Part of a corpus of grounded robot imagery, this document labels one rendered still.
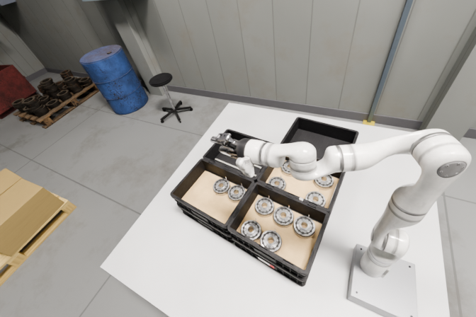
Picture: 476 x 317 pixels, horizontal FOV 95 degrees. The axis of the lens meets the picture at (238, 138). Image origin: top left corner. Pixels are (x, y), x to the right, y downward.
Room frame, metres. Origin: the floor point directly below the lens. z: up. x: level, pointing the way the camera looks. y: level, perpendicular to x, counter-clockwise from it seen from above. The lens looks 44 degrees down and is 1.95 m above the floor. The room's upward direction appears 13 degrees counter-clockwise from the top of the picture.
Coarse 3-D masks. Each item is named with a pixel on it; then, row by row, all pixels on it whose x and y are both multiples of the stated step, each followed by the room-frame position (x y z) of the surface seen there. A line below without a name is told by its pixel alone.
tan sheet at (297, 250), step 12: (252, 204) 0.62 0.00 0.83; (276, 204) 0.59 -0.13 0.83; (252, 216) 0.56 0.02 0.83; (240, 228) 0.51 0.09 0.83; (264, 228) 0.48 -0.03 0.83; (276, 228) 0.46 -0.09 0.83; (288, 228) 0.45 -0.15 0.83; (288, 240) 0.40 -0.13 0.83; (300, 240) 0.38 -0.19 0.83; (312, 240) 0.37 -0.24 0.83; (288, 252) 0.34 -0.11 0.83; (300, 252) 0.33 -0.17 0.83; (300, 264) 0.28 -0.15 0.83
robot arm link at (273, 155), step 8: (264, 144) 0.44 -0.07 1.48; (272, 144) 0.43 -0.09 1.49; (280, 144) 0.42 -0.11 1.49; (288, 144) 0.40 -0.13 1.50; (296, 144) 0.38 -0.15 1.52; (304, 144) 0.37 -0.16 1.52; (264, 152) 0.41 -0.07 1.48; (272, 152) 0.40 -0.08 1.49; (280, 152) 0.38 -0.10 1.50; (288, 152) 0.37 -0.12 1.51; (296, 152) 0.35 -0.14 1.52; (304, 152) 0.35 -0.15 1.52; (312, 152) 0.34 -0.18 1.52; (264, 160) 0.40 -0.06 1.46; (272, 160) 0.39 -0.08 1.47; (280, 160) 0.38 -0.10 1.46; (296, 160) 0.34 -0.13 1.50; (304, 160) 0.33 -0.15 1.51; (312, 160) 0.33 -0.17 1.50
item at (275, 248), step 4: (264, 232) 0.44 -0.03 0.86; (268, 232) 0.44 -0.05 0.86; (272, 232) 0.44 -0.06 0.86; (276, 232) 0.43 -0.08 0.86; (264, 236) 0.42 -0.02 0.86; (276, 236) 0.41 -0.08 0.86; (260, 240) 0.41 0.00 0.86; (264, 240) 0.41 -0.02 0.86; (276, 240) 0.40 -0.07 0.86; (280, 240) 0.39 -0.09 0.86; (264, 244) 0.39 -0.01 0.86; (276, 244) 0.38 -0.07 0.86; (280, 244) 0.37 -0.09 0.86; (268, 248) 0.37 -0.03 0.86; (272, 248) 0.36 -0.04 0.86; (276, 248) 0.36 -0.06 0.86
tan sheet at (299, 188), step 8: (280, 168) 0.82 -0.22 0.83; (272, 176) 0.77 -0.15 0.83; (280, 176) 0.76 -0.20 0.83; (288, 176) 0.75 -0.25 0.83; (288, 184) 0.70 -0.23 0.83; (296, 184) 0.69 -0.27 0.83; (304, 184) 0.67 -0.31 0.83; (312, 184) 0.66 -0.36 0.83; (336, 184) 0.63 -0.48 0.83; (296, 192) 0.63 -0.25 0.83; (304, 192) 0.62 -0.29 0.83; (320, 192) 0.60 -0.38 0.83; (328, 192) 0.59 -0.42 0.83; (328, 200) 0.55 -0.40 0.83
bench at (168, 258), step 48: (384, 192) 0.58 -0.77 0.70; (144, 240) 0.62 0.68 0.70; (192, 240) 0.56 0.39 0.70; (336, 240) 0.39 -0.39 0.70; (432, 240) 0.29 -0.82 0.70; (144, 288) 0.37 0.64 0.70; (192, 288) 0.32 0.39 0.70; (240, 288) 0.27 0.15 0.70; (288, 288) 0.23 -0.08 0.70; (336, 288) 0.19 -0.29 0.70; (432, 288) 0.12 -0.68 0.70
